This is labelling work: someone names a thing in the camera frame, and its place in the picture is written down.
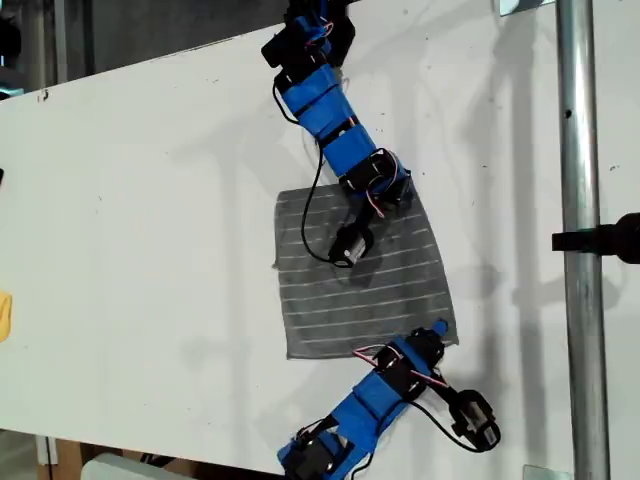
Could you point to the grey white striped towel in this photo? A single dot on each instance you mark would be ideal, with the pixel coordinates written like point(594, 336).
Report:
point(350, 295)

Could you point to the black clamp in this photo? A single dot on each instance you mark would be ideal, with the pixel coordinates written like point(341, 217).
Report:
point(600, 240)

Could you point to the wooden table leg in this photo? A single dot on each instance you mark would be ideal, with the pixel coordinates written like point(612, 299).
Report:
point(70, 460)

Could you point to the yellow object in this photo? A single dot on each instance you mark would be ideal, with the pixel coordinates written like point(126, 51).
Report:
point(5, 317)

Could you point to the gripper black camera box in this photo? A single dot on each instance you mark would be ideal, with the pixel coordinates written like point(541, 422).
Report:
point(351, 245)
point(477, 417)

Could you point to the steel post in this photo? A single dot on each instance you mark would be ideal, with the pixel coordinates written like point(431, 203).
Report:
point(582, 240)

